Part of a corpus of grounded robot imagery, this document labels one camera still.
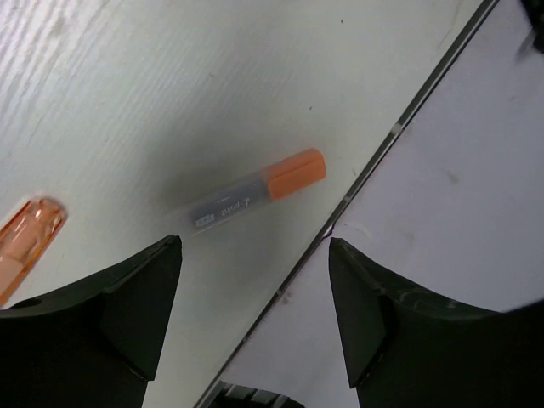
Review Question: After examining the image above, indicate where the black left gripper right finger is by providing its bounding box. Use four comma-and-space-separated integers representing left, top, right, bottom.
328, 238, 543, 407

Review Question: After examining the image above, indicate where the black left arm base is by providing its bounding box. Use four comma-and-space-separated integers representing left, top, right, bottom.
209, 383, 304, 408

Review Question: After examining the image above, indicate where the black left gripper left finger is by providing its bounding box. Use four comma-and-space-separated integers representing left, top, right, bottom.
1, 235, 182, 407

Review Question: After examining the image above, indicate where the orange correction tape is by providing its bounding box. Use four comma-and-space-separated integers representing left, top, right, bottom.
1, 197, 67, 306

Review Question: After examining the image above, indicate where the orange capped lead tube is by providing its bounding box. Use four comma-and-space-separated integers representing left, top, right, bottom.
178, 148, 326, 235

